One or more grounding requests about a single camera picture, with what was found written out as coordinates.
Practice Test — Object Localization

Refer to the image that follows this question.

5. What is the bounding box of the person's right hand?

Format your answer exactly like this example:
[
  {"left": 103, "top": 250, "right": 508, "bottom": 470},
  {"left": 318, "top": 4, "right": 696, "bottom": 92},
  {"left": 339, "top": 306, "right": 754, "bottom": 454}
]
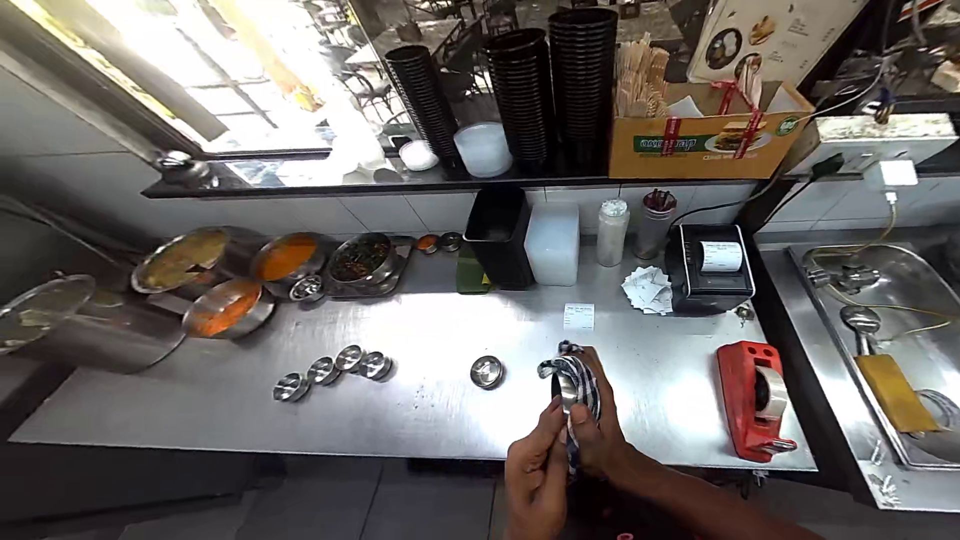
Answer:
[{"left": 568, "top": 345, "right": 637, "bottom": 481}]

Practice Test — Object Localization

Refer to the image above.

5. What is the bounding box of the person's left hand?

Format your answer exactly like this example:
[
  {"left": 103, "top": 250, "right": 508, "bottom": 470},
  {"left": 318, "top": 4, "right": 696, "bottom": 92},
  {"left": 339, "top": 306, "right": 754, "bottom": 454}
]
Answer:
[{"left": 504, "top": 396, "right": 570, "bottom": 540}]

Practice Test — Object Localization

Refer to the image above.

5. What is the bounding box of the black white checked cloth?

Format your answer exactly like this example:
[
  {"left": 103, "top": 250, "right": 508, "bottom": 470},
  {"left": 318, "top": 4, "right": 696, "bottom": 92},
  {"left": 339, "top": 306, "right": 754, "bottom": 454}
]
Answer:
[{"left": 537, "top": 340, "right": 602, "bottom": 478}]

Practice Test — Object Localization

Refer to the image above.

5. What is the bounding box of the person's body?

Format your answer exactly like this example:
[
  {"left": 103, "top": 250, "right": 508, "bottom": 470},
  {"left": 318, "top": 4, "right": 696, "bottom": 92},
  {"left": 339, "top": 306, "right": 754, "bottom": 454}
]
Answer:
[{"left": 561, "top": 475, "right": 702, "bottom": 540}]

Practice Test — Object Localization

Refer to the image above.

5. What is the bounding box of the pile of paper receipts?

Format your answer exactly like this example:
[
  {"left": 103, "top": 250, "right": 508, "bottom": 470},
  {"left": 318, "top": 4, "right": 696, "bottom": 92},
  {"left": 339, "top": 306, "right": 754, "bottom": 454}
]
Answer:
[{"left": 621, "top": 265, "right": 675, "bottom": 316}]

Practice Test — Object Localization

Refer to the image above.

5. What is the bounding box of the steel counter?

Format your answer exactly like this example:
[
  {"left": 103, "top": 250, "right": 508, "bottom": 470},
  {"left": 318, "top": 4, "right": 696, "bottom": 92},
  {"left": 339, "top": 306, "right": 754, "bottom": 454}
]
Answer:
[{"left": 7, "top": 247, "right": 819, "bottom": 473}]

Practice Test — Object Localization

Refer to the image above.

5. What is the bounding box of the white translucent rectangular container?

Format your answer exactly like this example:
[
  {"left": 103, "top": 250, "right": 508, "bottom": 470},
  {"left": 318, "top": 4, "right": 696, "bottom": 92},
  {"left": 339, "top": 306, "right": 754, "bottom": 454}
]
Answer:
[{"left": 524, "top": 201, "right": 581, "bottom": 288}]

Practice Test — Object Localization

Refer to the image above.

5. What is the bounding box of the red tape dispenser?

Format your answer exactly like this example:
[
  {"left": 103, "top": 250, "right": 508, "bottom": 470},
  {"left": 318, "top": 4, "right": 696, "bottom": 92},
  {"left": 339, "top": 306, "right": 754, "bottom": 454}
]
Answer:
[{"left": 716, "top": 340, "right": 798, "bottom": 463}]

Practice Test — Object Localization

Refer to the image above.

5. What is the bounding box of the clear jar with white contents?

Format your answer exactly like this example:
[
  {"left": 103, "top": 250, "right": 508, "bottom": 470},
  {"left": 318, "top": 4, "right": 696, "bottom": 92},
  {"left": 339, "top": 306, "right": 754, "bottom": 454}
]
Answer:
[{"left": 596, "top": 198, "right": 630, "bottom": 268}]

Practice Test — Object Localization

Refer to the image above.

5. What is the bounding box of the black receipt printer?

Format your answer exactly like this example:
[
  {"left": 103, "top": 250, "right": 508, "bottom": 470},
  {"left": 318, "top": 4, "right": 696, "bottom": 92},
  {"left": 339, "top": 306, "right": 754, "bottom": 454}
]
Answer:
[{"left": 664, "top": 223, "right": 757, "bottom": 315}]

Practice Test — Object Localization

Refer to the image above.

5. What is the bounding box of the container with dark red sticks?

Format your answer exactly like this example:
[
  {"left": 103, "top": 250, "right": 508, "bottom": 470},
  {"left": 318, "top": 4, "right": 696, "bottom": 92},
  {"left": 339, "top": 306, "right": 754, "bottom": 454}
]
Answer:
[{"left": 634, "top": 188, "right": 678, "bottom": 261}]

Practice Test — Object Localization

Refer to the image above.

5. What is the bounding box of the dark green flat packet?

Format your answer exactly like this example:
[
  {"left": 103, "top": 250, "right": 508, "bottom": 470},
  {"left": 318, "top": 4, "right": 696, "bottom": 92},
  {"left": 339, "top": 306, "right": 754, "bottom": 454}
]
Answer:
[{"left": 456, "top": 243, "right": 492, "bottom": 295}]

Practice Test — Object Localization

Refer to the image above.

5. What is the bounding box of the black rectangular container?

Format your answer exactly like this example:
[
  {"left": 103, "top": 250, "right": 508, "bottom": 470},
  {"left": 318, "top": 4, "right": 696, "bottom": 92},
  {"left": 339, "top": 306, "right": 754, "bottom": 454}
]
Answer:
[{"left": 462, "top": 186, "right": 536, "bottom": 291}]

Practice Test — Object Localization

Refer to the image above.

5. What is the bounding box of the orange-brown cardboard box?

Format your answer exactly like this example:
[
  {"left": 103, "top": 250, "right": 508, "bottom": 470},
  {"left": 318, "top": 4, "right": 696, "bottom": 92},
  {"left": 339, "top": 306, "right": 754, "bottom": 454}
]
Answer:
[{"left": 608, "top": 78, "right": 816, "bottom": 181}]

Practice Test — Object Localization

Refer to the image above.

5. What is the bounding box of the stack of translucent plastic bowls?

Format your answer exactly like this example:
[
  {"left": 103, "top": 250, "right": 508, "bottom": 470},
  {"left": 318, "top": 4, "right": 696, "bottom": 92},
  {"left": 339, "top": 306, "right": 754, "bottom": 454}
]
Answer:
[{"left": 453, "top": 122, "right": 514, "bottom": 180}]

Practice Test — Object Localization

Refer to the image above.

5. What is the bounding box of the steel bowl with dark greens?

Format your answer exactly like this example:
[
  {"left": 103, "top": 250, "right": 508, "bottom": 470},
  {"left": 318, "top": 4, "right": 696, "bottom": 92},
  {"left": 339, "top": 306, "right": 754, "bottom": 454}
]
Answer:
[{"left": 326, "top": 232, "right": 402, "bottom": 286}]

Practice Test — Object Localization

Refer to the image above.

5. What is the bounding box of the steel ladle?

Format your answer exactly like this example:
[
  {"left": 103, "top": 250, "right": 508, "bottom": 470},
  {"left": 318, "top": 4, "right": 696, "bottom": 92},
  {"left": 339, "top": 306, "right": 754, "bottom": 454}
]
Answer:
[{"left": 839, "top": 304, "right": 883, "bottom": 357}]

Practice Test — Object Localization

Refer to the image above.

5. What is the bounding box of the steel faucet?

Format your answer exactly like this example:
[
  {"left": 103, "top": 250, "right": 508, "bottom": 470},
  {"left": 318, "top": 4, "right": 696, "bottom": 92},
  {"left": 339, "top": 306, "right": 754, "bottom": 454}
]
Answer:
[{"left": 807, "top": 264, "right": 882, "bottom": 295}]

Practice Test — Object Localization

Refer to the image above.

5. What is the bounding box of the small steel strainer cup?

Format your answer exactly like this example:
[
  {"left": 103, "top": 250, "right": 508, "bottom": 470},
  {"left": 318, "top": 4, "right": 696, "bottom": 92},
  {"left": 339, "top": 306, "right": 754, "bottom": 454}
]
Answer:
[{"left": 289, "top": 274, "right": 325, "bottom": 304}]

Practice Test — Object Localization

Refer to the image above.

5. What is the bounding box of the white round container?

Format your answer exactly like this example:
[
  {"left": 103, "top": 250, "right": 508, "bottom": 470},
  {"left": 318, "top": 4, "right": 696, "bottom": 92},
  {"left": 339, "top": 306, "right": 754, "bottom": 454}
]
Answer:
[{"left": 398, "top": 139, "right": 441, "bottom": 172}]

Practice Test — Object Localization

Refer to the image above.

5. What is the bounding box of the yellow sponge cloth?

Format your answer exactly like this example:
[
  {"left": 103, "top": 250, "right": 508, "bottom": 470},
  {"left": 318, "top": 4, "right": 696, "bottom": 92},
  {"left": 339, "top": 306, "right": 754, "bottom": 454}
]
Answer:
[{"left": 855, "top": 354, "right": 942, "bottom": 435}]

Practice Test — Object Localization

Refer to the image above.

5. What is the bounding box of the stack of black containers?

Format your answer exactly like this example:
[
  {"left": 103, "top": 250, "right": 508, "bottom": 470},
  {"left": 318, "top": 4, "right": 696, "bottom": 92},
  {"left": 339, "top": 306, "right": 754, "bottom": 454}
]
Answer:
[
  {"left": 483, "top": 27, "right": 557, "bottom": 177},
  {"left": 547, "top": 7, "right": 620, "bottom": 168}
]

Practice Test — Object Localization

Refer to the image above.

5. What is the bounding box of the bundle of wooden cutlery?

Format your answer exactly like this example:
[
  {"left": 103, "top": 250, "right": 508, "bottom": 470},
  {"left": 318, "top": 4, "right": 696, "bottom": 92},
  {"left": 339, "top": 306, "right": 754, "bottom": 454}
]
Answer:
[{"left": 614, "top": 33, "right": 671, "bottom": 119}]

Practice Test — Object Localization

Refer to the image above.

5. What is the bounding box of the steel sink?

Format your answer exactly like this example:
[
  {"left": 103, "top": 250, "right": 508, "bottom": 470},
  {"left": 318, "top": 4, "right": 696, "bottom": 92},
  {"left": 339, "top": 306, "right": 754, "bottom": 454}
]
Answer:
[{"left": 757, "top": 238, "right": 960, "bottom": 513}]

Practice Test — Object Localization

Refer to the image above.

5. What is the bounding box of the steel pot with orange curry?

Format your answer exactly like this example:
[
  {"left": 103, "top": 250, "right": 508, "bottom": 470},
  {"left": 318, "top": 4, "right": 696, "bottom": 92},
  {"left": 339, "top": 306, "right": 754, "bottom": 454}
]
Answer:
[{"left": 250, "top": 231, "right": 328, "bottom": 300}]

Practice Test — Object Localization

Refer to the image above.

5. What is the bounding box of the stack of narrow black cups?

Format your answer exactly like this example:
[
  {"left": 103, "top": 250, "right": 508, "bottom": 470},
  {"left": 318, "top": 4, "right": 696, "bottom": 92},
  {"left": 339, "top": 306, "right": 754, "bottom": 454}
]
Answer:
[{"left": 384, "top": 45, "right": 463, "bottom": 177}]

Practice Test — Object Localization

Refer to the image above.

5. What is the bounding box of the steel bowl with orange-red food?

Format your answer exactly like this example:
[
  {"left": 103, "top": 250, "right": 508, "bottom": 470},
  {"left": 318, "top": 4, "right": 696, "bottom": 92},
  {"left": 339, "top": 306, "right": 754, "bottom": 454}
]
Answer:
[{"left": 182, "top": 278, "right": 276, "bottom": 341}]

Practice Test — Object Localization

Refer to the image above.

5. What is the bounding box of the white electrical socket box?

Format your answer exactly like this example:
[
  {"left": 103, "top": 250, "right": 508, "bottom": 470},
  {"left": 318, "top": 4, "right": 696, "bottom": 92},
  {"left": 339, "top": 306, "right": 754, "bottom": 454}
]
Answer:
[{"left": 786, "top": 112, "right": 959, "bottom": 178}]

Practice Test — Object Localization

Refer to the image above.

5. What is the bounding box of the white charger adapter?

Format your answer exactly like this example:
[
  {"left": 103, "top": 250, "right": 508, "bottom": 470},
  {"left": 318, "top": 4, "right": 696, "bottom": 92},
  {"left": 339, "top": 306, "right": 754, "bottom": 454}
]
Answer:
[{"left": 877, "top": 159, "right": 919, "bottom": 193}]

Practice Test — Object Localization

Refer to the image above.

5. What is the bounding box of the menu board with food pictures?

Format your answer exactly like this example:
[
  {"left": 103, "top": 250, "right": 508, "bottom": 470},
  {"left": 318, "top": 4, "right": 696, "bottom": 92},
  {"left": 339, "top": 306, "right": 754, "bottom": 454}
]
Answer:
[{"left": 685, "top": 0, "right": 871, "bottom": 87}]

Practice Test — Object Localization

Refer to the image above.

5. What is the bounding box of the steel pot with yellow curry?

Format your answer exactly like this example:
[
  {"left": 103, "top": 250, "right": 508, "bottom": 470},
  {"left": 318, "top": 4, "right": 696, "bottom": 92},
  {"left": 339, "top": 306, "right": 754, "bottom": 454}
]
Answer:
[{"left": 131, "top": 226, "right": 264, "bottom": 295}]

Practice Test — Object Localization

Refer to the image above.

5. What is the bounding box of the large steel pot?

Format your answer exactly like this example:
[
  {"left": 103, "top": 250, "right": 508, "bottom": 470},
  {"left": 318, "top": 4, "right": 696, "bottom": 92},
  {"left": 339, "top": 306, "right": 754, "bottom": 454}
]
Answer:
[{"left": 0, "top": 273, "right": 187, "bottom": 375}]

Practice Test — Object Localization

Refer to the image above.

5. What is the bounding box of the steel lidded pot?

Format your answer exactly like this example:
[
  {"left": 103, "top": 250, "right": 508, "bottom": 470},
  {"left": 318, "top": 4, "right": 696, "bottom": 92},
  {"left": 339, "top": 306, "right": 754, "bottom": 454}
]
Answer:
[{"left": 155, "top": 150, "right": 219, "bottom": 189}]

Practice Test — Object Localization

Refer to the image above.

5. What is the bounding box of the black power cable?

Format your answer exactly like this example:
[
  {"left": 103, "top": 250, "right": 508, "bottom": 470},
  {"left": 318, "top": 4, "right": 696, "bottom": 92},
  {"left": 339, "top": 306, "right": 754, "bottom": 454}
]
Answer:
[{"left": 669, "top": 153, "right": 845, "bottom": 231}]

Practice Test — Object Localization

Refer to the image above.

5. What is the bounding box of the white charging cable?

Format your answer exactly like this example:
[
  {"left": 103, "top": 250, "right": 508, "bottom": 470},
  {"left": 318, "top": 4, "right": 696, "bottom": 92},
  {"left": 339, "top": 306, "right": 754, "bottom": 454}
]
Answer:
[{"left": 821, "top": 190, "right": 960, "bottom": 337}]

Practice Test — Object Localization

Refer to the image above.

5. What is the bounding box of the window with dark frame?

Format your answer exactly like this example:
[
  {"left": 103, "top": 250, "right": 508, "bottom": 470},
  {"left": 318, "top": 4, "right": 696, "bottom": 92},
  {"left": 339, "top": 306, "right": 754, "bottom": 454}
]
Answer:
[{"left": 0, "top": 0, "right": 399, "bottom": 200}]

